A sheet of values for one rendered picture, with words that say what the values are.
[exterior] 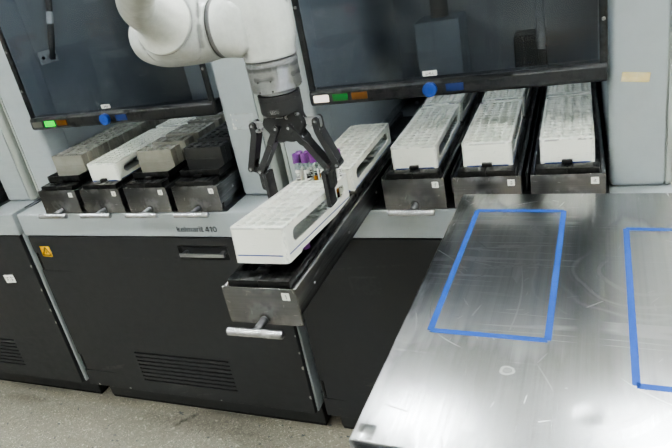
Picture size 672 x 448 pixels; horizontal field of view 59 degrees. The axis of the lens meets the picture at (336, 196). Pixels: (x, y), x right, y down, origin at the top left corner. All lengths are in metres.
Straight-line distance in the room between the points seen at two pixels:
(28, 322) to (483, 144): 1.60
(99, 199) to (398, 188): 0.84
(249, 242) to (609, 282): 0.53
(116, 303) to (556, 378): 1.43
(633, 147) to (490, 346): 0.66
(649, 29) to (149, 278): 1.34
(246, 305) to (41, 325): 1.28
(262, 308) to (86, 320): 1.11
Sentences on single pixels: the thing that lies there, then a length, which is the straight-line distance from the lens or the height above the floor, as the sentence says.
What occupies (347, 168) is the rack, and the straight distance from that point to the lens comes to 1.21.
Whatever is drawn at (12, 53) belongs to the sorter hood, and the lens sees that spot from 1.84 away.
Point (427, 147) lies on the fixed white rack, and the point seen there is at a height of 0.86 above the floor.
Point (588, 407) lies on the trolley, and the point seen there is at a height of 0.82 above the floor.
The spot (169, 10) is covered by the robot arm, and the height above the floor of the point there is 1.24.
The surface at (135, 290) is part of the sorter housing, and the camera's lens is 1.81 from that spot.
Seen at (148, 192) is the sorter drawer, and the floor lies 0.79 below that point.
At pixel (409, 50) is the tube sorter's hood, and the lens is 1.25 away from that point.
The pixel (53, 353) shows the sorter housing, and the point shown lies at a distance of 2.25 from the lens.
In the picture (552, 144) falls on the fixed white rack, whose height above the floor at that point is 0.86.
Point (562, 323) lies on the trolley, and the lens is 0.78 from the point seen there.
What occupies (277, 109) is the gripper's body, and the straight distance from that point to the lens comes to 1.02.
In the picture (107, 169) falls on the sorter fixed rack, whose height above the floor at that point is 0.85.
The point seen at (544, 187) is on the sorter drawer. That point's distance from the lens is 1.22.
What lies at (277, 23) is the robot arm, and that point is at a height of 1.19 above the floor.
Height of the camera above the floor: 1.28
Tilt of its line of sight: 23 degrees down
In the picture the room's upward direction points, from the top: 11 degrees counter-clockwise
